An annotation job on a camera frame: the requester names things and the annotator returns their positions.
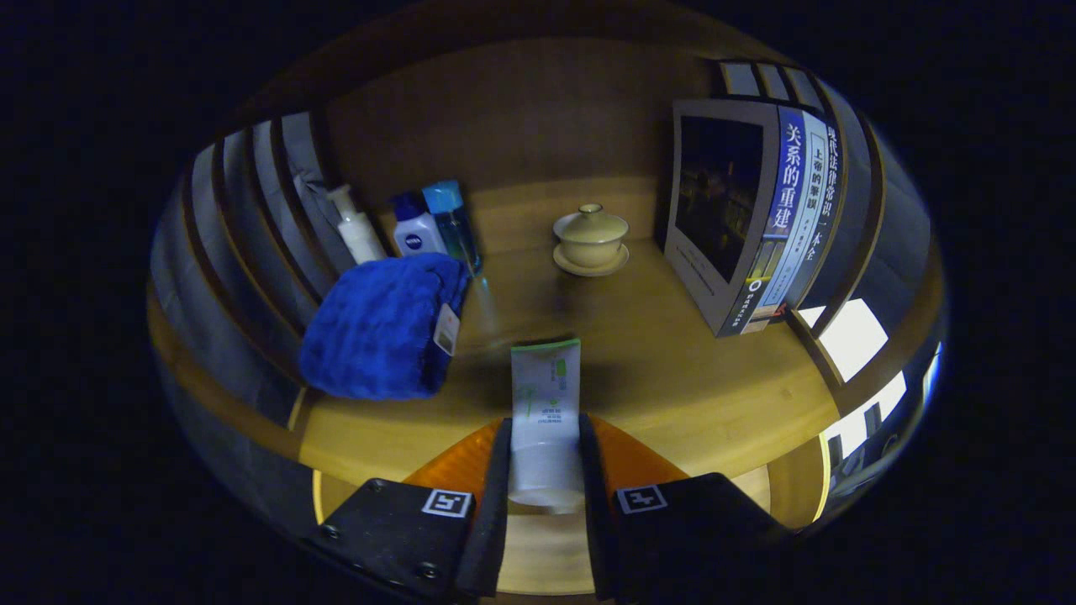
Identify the teal bottle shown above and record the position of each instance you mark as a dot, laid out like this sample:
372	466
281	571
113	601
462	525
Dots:
454	223

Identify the blue towel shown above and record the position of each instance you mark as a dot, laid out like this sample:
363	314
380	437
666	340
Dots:
374	328

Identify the wooden cabinet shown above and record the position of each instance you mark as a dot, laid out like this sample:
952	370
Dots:
521	109

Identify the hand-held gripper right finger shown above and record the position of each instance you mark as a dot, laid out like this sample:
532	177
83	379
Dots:
595	521

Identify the blue spine book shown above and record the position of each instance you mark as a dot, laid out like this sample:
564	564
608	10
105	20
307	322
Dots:
723	202

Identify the beige saucer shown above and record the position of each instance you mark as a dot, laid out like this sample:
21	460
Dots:
590	270

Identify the beige lidded teacup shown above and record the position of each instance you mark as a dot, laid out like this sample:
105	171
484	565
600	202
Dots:
590	235

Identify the white blue lotion bottle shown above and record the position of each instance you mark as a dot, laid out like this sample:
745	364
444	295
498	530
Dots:
416	235

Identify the white green tube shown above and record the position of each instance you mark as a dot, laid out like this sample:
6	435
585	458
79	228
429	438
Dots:
546	395

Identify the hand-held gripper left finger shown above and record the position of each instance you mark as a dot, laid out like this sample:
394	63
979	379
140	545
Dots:
496	521

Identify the white pump bottle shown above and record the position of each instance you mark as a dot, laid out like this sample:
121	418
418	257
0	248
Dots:
360	239

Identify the wooden countertop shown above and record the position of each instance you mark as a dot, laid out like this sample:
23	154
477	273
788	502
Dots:
672	370

